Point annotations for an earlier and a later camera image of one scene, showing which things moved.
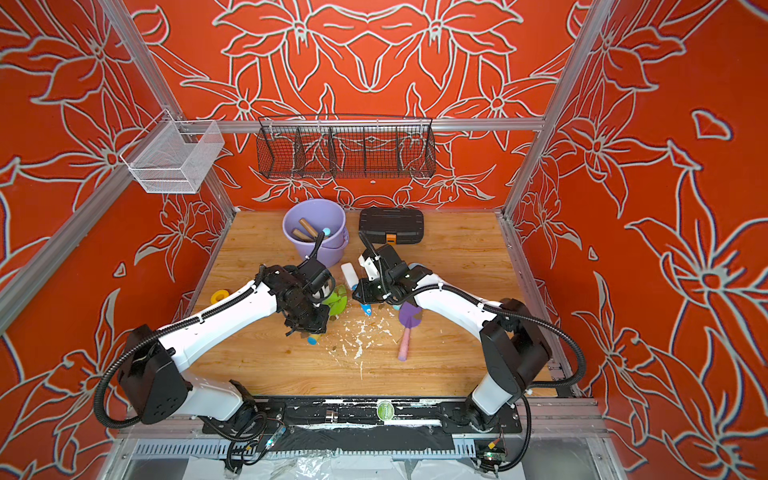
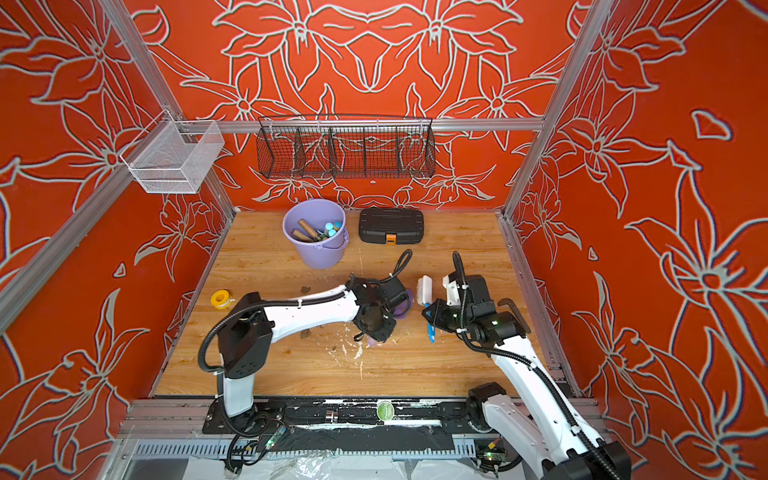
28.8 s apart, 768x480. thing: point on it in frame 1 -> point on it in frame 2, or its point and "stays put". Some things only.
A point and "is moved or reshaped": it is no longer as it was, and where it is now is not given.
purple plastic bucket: (303, 223) stays put
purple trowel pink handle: (409, 316) is moved or reshaped
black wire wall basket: (344, 146) stays put
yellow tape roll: (218, 295) stays put
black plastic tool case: (392, 225) stays put
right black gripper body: (382, 287) -> (457, 317)
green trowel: (301, 235) stays put
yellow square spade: (309, 228) stays put
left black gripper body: (311, 316) -> (381, 328)
